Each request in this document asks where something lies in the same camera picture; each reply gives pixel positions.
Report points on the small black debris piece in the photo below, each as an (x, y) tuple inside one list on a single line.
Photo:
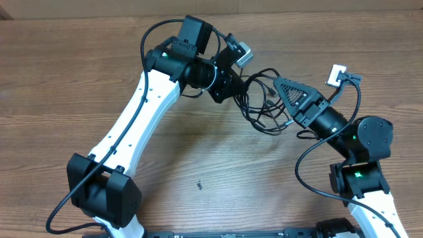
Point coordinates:
[(199, 185)]

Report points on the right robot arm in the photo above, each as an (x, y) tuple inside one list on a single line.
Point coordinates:
[(363, 142)]

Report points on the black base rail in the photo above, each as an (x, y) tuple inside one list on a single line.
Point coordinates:
[(228, 234)]

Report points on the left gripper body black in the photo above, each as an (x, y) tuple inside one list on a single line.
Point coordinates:
[(228, 79)]

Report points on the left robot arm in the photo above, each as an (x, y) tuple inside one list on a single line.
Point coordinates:
[(101, 183)]

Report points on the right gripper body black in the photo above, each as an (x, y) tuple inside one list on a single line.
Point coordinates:
[(309, 108)]

